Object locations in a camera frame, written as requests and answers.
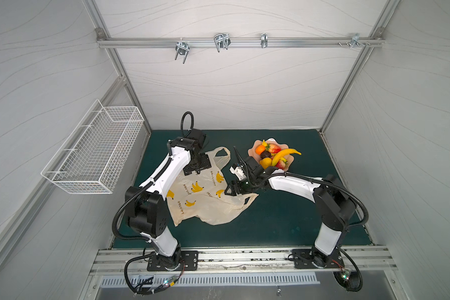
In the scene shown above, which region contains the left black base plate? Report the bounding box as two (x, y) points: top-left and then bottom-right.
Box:
(147, 251), (198, 272)

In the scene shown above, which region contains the metal bracket with bolts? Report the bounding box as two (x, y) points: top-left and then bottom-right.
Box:
(337, 33), (371, 49)

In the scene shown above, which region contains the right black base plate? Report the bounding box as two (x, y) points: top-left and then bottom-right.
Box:
(287, 248), (345, 270)

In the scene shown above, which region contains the dark brown toy fruit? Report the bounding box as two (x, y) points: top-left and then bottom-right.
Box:
(260, 150), (271, 160)

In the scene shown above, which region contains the yellow toy lemon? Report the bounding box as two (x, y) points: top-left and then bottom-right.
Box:
(259, 157), (273, 170)

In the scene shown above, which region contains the left black corrugated cable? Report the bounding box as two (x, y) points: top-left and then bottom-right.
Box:
(111, 111), (195, 241)

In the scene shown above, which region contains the metal u-bolt clamp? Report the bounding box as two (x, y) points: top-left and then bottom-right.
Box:
(213, 33), (231, 52)
(174, 41), (190, 64)

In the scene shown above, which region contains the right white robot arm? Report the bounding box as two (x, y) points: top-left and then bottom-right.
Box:
(224, 158), (358, 269)

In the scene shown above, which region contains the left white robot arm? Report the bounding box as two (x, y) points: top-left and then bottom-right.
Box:
(123, 132), (211, 259)

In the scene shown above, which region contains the red strawberry toy upper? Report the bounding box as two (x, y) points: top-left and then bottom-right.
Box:
(267, 143), (282, 156)

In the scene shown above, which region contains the white wire basket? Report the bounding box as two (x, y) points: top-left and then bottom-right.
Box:
(41, 99), (144, 195)

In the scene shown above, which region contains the large yellow toy banana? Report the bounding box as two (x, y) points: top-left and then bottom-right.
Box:
(271, 148), (301, 166)

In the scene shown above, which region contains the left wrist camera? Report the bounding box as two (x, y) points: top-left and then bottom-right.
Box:
(186, 128), (206, 149)

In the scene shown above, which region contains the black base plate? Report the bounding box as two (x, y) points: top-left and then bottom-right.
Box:
(147, 251), (198, 272)
(287, 248), (345, 270)

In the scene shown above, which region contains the aluminium top crossbar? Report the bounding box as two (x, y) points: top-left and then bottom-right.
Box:
(97, 36), (386, 49)

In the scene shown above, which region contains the cream banana-print plastic bag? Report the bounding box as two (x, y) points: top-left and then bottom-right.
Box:
(166, 147), (258, 226)

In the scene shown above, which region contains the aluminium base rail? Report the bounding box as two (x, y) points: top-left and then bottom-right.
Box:
(89, 246), (398, 276)

